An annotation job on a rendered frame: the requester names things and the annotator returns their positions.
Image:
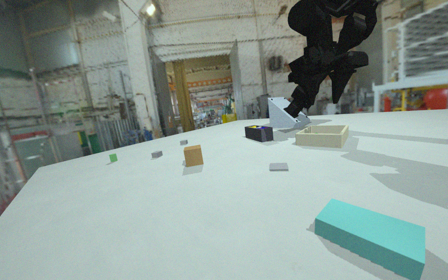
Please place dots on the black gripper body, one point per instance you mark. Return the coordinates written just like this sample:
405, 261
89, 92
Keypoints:
346, 61

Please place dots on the brown cube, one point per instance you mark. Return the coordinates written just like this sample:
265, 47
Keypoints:
193, 155

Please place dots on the small green block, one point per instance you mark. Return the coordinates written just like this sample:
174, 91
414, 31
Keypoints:
113, 157

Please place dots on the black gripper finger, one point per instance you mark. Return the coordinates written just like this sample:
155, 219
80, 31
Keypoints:
339, 80
309, 88

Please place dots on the teal rectangular block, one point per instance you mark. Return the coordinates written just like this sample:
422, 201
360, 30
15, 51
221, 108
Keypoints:
392, 243

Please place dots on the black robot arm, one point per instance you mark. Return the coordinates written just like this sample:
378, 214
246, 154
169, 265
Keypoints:
311, 19

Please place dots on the cream square tray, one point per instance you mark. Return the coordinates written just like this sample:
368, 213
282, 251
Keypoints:
332, 136

